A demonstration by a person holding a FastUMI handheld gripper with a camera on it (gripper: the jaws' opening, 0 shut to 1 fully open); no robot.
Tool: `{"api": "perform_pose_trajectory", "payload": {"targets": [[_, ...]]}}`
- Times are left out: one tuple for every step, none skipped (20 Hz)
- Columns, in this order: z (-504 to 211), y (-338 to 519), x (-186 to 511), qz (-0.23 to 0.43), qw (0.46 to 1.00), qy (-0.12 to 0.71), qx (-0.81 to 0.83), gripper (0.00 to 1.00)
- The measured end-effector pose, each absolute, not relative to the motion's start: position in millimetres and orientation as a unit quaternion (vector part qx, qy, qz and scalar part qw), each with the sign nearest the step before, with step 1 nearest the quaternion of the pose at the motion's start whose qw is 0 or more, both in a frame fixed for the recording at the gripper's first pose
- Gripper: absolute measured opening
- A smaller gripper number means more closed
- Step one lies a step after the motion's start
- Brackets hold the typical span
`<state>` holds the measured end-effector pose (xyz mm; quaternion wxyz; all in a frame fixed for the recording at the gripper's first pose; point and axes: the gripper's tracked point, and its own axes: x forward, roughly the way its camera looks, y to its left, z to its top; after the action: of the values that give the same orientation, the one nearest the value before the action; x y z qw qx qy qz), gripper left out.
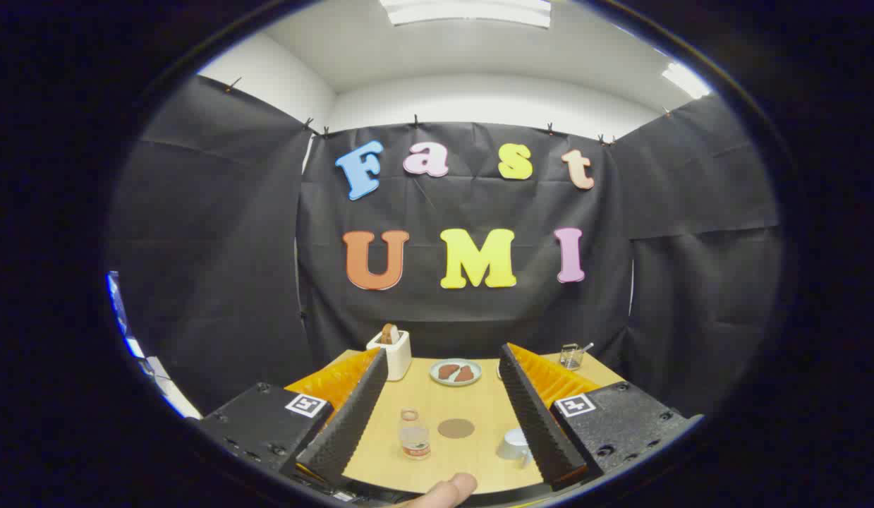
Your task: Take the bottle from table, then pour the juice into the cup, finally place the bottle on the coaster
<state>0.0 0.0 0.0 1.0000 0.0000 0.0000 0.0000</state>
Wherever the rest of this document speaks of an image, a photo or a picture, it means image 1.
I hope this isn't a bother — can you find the clear plastic juice bottle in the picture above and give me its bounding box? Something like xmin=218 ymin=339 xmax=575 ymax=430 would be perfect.
xmin=398 ymin=408 xmax=432 ymax=461

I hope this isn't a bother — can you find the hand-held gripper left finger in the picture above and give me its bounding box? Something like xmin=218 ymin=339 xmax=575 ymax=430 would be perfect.
xmin=197 ymin=347 xmax=389 ymax=491

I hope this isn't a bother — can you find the small ceiling light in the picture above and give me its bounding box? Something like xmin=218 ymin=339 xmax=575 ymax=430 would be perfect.
xmin=662 ymin=62 xmax=712 ymax=99

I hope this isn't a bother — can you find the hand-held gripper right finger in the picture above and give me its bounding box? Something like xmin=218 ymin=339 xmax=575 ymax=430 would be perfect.
xmin=498 ymin=343 xmax=704 ymax=491

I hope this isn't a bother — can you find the pale green plate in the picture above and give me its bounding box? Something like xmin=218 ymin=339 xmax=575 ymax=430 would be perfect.
xmin=429 ymin=358 xmax=482 ymax=387

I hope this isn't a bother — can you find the black backdrop cloth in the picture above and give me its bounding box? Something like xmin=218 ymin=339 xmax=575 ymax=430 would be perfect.
xmin=105 ymin=74 xmax=783 ymax=417

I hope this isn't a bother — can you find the white cup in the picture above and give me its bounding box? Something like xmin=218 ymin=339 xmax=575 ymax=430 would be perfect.
xmin=497 ymin=427 xmax=533 ymax=468

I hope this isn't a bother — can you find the white toaster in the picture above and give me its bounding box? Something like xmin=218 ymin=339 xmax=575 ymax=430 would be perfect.
xmin=366 ymin=329 xmax=413 ymax=382

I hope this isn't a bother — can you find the wooden table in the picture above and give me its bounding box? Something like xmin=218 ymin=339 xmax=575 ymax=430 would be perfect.
xmin=285 ymin=349 xmax=626 ymax=495

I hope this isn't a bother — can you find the long ceiling light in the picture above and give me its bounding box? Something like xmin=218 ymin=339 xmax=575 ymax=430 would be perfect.
xmin=379 ymin=0 xmax=552 ymax=29

